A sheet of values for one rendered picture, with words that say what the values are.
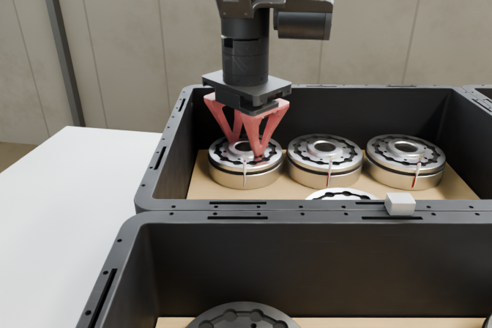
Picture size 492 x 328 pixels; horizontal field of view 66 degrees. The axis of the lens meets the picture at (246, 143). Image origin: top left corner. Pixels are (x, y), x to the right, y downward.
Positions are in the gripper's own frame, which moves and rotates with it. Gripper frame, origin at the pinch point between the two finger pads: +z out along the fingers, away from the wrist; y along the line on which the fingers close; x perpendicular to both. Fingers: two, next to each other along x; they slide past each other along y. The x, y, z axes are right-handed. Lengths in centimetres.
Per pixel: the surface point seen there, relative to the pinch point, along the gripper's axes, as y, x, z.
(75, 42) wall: 178, -43, 23
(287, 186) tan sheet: -7.0, -0.9, 4.0
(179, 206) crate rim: -12.4, 18.8, -6.3
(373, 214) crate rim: -23.4, 8.8, -6.2
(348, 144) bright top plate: -8.8, -11.6, 1.1
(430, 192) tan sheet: -20.5, -13.0, 4.1
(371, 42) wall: 56, -134, 18
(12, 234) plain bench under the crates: 26.4, 26.5, 16.8
